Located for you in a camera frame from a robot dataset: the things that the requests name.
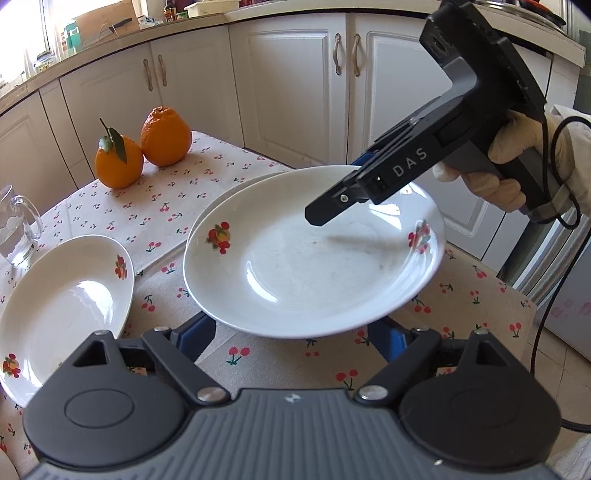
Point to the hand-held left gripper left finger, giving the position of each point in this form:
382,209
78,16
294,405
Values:
198,333

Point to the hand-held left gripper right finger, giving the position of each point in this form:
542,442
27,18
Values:
387,339

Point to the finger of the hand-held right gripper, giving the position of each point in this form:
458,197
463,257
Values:
334,203
364,158

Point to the white fruit print plate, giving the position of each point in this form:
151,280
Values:
60,314
221,196
295,272

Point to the person's right forearm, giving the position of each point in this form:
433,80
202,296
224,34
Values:
582,152

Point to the person's right hand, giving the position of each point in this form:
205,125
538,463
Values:
510,134

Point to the white cabinet door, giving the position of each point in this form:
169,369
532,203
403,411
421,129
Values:
198,78
392,78
286,83
106,101

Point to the metal pot lid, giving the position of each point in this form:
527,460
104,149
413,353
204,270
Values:
531,9

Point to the cherry print tablecloth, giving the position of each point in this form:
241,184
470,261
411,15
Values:
152,207

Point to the bumpy orange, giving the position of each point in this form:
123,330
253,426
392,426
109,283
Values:
165,136

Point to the orange with green leaf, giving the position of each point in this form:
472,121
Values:
117,164

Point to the glass mug with water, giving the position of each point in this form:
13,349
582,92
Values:
14,230

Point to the white plastic tray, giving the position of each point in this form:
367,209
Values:
210,9

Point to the white quilted robe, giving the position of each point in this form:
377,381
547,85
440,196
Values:
575,464

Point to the dark sauce bottle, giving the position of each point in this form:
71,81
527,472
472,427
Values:
170,11

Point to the cardboard box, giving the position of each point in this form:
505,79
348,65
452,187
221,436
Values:
106,14

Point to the green container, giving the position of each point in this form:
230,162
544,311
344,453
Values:
72,37

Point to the ceramic jar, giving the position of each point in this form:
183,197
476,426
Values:
45,61

